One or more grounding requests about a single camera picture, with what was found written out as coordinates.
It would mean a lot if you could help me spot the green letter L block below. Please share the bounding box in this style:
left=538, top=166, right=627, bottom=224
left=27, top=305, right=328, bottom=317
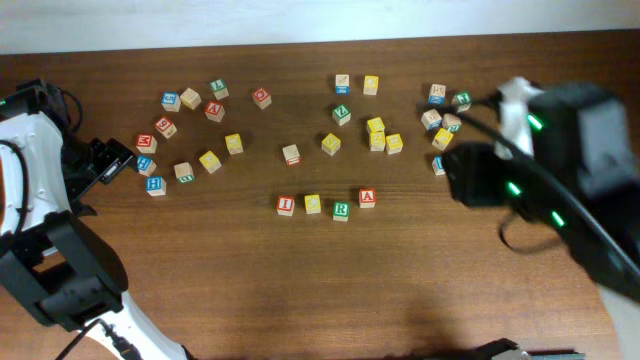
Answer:
left=210, top=79, right=229, bottom=100

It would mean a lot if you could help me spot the blue letter H block upper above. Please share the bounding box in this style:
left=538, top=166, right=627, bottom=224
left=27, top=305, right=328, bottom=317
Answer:
left=137, top=155, right=156, bottom=177

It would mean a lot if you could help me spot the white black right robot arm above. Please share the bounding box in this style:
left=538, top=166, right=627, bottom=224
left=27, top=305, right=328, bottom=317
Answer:
left=438, top=77, right=639, bottom=359

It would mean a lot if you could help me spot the wooden block blue edge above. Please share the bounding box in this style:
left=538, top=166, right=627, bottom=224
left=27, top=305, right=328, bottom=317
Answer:
left=421, top=109, right=442, bottom=131

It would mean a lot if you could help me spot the red letter a block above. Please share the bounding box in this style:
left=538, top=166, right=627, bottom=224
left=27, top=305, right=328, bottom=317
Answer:
left=359, top=188, right=377, bottom=208
left=204, top=101, right=225, bottom=123

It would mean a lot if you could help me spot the green letter Z block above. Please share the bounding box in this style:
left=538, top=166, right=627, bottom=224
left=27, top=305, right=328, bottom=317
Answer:
left=332, top=104, right=351, bottom=126

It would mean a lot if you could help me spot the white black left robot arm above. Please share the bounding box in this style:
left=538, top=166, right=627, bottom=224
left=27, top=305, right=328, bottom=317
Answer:
left=1, top=79, right=192, bottom=359

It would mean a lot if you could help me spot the wooden block blue picture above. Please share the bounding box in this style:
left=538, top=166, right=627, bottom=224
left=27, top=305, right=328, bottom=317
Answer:
left=428, top=83, right=446, bottom=105

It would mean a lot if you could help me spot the wooden block green side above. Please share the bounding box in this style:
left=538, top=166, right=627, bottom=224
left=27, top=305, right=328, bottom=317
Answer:
left=174, top=162, right=195, bottom=183

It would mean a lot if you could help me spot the yellow block cluster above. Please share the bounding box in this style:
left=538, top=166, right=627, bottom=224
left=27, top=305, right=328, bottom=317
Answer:
left=366, top=117, right=385, bottom=134
left=385, top=133, right=404, bottom=155
left=369, top=131, right=386, bottom=152

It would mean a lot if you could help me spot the yellow block upper cluster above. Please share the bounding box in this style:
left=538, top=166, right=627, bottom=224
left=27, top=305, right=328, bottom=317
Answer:
left=366, top=117, right=385, bottom=134

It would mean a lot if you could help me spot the wooden block blue side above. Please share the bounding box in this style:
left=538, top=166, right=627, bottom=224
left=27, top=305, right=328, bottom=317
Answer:
left=335, top=74, right=350, bottom=95

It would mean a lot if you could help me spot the red letter C block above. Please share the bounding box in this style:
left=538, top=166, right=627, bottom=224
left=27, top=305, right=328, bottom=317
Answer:
left=252, top=87, right=272, bottom=110

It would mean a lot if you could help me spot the yellow block far right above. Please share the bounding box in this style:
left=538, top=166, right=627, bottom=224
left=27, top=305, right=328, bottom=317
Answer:
left=432, top=128, right=454, bottom=151

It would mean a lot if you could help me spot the red letter M block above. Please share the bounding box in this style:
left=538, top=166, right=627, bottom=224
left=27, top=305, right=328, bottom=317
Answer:
left=135, top=134, right=157, bottom=154

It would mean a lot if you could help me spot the red number six block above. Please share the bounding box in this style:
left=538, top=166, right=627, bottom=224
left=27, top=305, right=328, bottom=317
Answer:
left=154, top=116, right=177, bottom=139

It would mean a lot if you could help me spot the green letter J block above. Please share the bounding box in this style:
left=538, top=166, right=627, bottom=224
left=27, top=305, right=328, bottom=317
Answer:
left=451, top=91, right=473, bottom=113

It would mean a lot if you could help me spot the yellow block top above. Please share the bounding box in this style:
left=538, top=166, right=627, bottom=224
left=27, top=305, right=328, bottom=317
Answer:
left=363, top=75, right=379, bottom=96

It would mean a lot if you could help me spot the yellow letter C block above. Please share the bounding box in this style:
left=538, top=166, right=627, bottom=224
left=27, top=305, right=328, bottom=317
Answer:
left=304, top=194, right=321, bottom=215

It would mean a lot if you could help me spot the yellow block lower left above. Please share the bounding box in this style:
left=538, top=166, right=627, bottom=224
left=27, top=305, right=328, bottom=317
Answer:
left=199, top=151, right=221, bottom=174

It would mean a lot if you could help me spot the blue letter h block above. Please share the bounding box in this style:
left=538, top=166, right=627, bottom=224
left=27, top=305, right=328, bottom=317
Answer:
left=137, top=155, right=156, bottom=177
left=145, top=176, right=167, bottom=196

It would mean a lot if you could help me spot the red letter I block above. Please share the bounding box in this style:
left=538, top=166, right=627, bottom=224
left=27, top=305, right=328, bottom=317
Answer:
left=276, top=196, right=295, bottom=216

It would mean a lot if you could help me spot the yellow block lower cluster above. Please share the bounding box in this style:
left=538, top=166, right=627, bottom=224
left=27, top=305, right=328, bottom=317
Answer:
left=369, top=131, right=386, bottom=152

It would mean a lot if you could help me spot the green letter R block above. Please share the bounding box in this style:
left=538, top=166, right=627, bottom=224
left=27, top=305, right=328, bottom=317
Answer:
left=332, top=201, right=350, bottom=222

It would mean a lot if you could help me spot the blue letter H block lower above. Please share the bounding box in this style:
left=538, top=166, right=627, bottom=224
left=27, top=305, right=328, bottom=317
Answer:
left=145, top=176, right=167, bottom=196

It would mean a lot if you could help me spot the plain wooden block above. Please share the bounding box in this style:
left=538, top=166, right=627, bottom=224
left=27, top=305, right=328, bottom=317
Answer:
left=180, top=88, right=202, bottom=110

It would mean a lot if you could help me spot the blue letter L block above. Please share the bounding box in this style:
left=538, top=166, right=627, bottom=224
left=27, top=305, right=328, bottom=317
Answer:
left=432, top=156, right=446, bottom=176

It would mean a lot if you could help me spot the blue number five block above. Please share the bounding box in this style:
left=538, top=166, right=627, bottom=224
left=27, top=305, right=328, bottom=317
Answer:
left=161, top=92, right=181, bottom=112

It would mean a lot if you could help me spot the wooden block green edge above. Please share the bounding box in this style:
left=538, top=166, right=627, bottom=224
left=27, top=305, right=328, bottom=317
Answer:
left=442, top=113, right=462, bottom=133

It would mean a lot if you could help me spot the yellow block right cluster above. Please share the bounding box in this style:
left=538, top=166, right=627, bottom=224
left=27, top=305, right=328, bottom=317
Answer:
left=385, top=133, right=404, bottom=155

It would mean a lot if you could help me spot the yellow block centre left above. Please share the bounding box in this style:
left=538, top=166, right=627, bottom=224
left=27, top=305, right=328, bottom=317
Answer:
left=225, top=133, right=244, bottom=155

